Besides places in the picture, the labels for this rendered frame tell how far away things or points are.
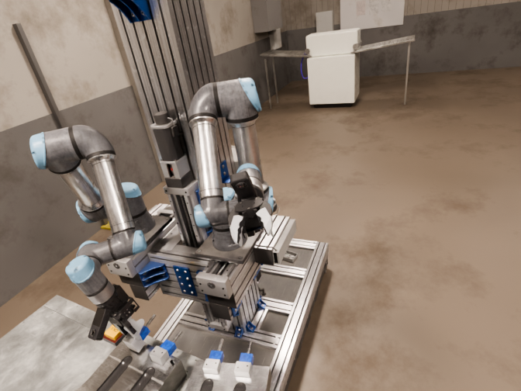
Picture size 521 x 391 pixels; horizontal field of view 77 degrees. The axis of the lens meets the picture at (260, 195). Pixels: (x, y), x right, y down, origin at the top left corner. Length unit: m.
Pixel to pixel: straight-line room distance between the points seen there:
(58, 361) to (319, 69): 6.09
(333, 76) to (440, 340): 5.23
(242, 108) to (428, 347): 1.82
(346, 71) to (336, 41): 0.56
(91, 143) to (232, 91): 0.51
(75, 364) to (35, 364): 0.17
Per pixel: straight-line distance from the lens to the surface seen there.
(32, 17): 3.82
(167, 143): 1.40
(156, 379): 1.26
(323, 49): 6.81
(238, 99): 1.12
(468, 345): 2.46
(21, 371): 1.70
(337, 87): 6.75
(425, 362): 2.32
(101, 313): 1.23
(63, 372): 1.58
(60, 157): 1.29
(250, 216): 0.80
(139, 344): 1.33
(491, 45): 9.55
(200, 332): 2.23
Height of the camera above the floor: 1.87
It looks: 29 degrees down
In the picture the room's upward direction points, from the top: 9 degrees counter-clockwise
